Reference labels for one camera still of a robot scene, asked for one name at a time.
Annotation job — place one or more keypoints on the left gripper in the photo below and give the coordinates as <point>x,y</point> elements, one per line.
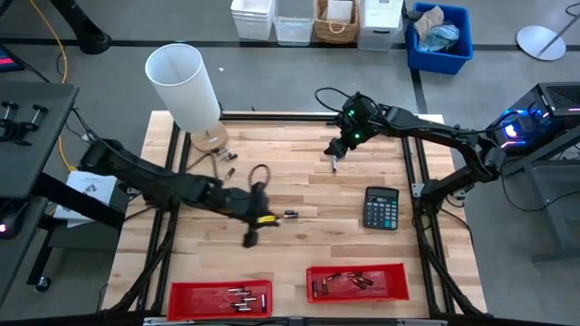
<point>247,204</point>

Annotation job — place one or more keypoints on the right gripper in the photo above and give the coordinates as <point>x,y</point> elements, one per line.
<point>353,135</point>

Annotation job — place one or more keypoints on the red plastic bin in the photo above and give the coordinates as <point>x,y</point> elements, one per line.
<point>199,303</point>
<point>389,290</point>

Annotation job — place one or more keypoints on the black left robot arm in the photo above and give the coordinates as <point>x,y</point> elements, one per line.
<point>149,181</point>

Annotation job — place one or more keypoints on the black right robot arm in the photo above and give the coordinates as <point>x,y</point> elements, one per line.
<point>453,136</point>

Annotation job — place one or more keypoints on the dark grey desk calculator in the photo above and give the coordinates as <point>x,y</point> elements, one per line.
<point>380,213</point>

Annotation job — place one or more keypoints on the silver mounting plate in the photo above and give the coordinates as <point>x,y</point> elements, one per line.
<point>416,188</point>

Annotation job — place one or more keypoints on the wicker basket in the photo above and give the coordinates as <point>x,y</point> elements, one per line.
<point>335,34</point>

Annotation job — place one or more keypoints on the clear plastic bin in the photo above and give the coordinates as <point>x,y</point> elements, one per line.
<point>293,31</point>

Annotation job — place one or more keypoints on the white plastic box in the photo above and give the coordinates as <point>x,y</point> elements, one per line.
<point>379,27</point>

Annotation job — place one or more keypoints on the blue plastic bin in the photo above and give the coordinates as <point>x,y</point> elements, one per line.
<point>439,63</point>

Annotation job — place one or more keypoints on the white card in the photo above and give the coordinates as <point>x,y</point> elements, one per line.
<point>340,11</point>

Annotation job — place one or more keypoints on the light blue cloth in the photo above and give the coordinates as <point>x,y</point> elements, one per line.
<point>441,38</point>

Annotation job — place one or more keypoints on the white storage bin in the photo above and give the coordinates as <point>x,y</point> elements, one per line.
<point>251,22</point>

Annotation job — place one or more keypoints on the beige cloth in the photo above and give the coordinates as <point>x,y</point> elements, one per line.
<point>428,22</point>

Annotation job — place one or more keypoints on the white shade wooden base lamp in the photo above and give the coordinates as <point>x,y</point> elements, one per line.
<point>181,86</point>

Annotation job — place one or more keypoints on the white paper booklet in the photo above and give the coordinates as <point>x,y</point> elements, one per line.
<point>93,190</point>

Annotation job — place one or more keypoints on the grey metal stand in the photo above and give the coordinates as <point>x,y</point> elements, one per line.
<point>550,204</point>

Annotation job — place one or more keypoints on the black computer tower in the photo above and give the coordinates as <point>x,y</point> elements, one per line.
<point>557,104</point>

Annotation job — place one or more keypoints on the round metal stand base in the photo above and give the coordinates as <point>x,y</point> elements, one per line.
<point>539,43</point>

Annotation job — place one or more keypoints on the black desk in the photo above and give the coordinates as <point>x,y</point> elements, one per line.
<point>41,167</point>

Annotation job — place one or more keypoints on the black caster wheel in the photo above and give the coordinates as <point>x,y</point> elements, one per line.
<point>43,284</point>

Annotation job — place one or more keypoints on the black table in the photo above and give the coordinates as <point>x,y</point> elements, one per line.
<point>18,262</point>

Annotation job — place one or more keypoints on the black stand leg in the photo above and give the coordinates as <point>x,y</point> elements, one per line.
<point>86,36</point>

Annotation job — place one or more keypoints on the black device with indicator light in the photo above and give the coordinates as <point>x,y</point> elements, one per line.
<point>11,222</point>

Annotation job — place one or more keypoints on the dark monitor screen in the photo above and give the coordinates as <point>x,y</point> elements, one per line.
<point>9,59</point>

